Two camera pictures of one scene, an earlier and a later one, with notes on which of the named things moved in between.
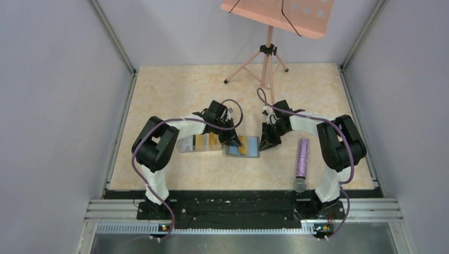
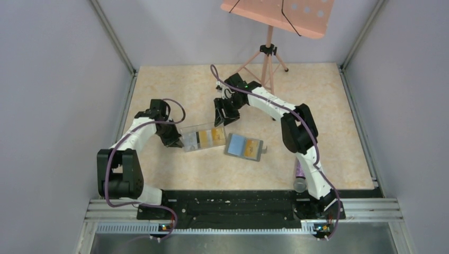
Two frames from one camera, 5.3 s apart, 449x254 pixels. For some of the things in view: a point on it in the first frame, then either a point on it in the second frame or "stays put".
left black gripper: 231,138 to 173,141
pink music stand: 309,18 stays put
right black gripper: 267,140 to 219,103
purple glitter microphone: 299,184 stays put
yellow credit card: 243,149 to 251,148
